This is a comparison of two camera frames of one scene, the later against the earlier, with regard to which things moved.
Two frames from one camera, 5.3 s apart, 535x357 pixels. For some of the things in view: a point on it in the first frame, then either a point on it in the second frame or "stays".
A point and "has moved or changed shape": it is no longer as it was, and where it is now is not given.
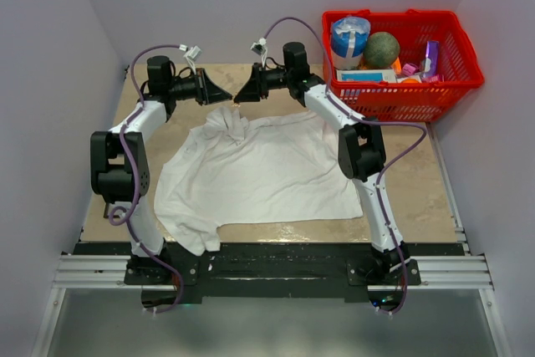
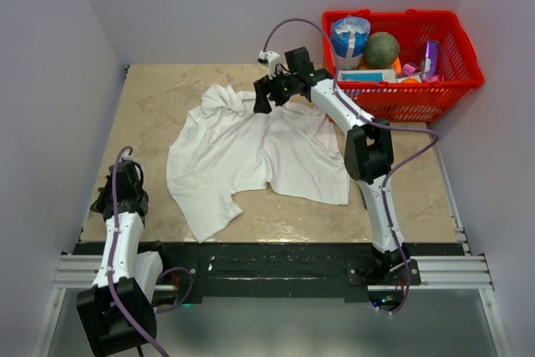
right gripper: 255,88 → 263,87
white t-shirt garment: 230,169 has moved or changed shape
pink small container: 408,69 stays
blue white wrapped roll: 349,35 stays
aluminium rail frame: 461,272 stays
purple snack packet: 433,53 stays
